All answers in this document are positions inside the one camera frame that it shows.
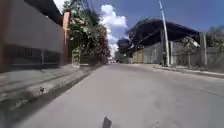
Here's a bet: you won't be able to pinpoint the tall pale pole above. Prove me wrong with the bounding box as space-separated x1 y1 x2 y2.
158 0 172 67

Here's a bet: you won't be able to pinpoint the raised concrete pavement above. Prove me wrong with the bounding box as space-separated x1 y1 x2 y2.
0 63 102 112

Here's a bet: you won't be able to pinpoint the pale concrete kerb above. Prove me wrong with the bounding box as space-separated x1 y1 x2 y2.
151 63 224 80

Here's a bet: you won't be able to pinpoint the robot's own part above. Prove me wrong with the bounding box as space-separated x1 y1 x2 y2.
101 115 113 128

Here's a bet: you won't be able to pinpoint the building with dark roof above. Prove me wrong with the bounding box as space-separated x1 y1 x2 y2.
115 17 208 67

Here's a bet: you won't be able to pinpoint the big flowering tree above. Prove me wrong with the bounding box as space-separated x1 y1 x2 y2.
62 0 113 67

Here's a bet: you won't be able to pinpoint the grey wall with fence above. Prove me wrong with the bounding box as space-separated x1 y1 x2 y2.
0 0 73 73

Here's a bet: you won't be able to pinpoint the grey concrete road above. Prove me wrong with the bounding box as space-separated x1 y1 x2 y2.
13 63 224 128

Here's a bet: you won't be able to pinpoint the overhead wires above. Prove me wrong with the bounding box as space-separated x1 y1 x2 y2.
81 0 97 14

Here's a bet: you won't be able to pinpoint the dark roadside gutter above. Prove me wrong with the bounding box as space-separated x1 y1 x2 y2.
0 66 101 128

